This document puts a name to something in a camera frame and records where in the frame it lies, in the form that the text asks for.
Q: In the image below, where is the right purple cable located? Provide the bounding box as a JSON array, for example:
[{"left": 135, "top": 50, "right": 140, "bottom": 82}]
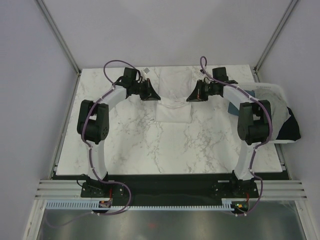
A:
[{"left": 199, "top": 56, "right": 273, "bottom": 218}]

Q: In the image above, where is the purple cable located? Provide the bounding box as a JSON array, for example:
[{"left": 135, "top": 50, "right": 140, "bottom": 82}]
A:
[
  {"left": 81, "top": 59, "right": 133, "bottom": 216},
  {"left": 199, "top": 56, "right": 273, "bottom": 218}
]

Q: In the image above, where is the white laundry basket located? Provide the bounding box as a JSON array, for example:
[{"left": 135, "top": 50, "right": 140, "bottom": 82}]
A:
[{"left": 240, "top": 82, "right": 295, "bottom": 144}]

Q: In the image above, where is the white slotted cable duct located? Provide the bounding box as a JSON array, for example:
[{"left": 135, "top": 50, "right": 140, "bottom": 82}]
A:
[{"left": 44, "top": 198, "right": 251, "bottom": 213}]

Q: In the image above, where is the left aluminium corner post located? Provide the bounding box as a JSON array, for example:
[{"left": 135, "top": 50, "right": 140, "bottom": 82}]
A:
[{"left": 34, "top": 0, "right": 82, "bottom": 77}]

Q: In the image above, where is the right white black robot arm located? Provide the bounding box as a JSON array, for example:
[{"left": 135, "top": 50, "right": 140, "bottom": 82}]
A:
[{"left": 186, "top": 67, "right": 273, "bottom": 197}]

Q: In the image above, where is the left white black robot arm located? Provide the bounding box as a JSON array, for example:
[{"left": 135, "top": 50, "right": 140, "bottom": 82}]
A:
[{"left": 76, "top": 67, "right": 161, "bottom": 197}]

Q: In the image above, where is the grey t shirt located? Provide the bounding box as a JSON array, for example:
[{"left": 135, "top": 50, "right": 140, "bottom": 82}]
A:
[{"left": 254, "top": 88, "right": 290, "bottom": 141}]

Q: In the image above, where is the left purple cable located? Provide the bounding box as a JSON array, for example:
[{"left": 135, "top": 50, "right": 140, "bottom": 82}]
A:
[{"left": 81, "top": 59, "right": 133, "bottom": 216}]

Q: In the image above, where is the black t shirt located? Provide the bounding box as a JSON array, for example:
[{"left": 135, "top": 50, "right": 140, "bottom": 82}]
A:
[{"left": 276, "top": 107, "right": 301, "bottom": 142}]

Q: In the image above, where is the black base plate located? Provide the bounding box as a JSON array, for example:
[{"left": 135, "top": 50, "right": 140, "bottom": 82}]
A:
[{"left": 76, "top": 172, "right": 261, "bottom": 207}]

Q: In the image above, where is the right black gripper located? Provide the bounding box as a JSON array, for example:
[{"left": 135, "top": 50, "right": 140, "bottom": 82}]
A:
[{"left": 187, "top": 79, "right": 216, "bottom": 102}]

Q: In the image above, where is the blue t shirt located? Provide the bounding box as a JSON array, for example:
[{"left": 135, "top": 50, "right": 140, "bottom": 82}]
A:
[{"left": 227, "top": 90, "right": 255, "bottom": 116}]

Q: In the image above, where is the white t shirt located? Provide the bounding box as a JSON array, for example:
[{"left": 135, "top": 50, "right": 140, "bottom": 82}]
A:
[{"left": 155, "top": 68, "right": 192, "bottom": 124}]

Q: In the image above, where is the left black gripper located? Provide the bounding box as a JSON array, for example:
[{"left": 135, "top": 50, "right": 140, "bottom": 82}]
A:
[{"left": 131, "top": 79, "right": 160, "bottom": 102}]

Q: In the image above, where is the right aluminium corner post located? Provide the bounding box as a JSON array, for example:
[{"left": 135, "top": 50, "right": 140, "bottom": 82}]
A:
[{"left": 253, "top": 0, "right": 300, "bottom": 74}]

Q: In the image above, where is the aluminium corner post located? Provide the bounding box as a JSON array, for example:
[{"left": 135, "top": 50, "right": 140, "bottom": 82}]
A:
[
  {"left": 34, "top": 0, "right": 82, "bottom": 77},
  {"left": 253, "top": 0, "right": 300, "bottom": 74}
]

